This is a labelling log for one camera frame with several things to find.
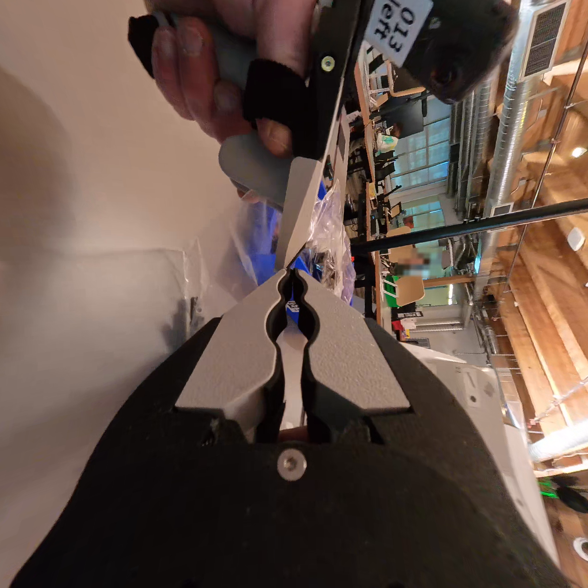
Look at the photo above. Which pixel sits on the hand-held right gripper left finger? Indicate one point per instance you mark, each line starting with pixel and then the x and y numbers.
pixel 229 363

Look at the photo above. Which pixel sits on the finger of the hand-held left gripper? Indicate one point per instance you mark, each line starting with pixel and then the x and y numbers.
pixel 301 202

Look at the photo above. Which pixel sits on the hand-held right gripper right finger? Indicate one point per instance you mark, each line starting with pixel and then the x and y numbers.
pixel 353 363

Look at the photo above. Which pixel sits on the clear plastic bag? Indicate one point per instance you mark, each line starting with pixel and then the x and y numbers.
pixel 216 275

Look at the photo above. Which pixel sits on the person's left hand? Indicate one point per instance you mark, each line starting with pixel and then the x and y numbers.
pixel 179 69

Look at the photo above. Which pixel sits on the clear bag of small parts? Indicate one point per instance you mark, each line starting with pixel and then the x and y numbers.
pixel 331 220

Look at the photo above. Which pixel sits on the blue plastic bin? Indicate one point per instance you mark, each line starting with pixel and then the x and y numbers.
pixel 304 262

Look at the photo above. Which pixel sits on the green box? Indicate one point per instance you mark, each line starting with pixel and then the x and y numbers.
pixel 389 289

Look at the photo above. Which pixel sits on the pale wooden chair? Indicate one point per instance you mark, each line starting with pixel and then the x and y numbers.
pixel 410 290

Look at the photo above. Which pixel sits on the black metal pole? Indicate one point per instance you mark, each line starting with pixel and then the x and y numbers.
pixel 459 226

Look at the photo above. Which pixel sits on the silver ventilation duct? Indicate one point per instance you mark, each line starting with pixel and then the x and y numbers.
pixel 505 138

